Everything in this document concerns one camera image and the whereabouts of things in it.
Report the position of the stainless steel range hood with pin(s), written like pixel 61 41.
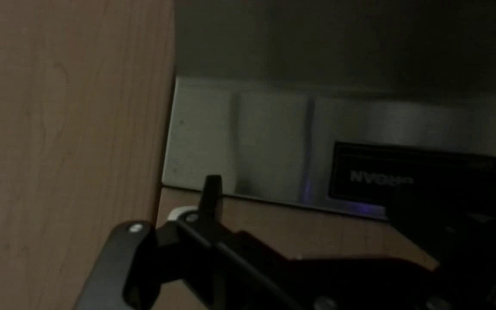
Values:
pixel 259 137

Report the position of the long wooden wall cabinet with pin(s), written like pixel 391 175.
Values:
pixel 59 143

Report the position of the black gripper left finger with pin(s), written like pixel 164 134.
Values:
pixel 190 268

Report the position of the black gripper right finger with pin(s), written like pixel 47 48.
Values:
pixel 472 263

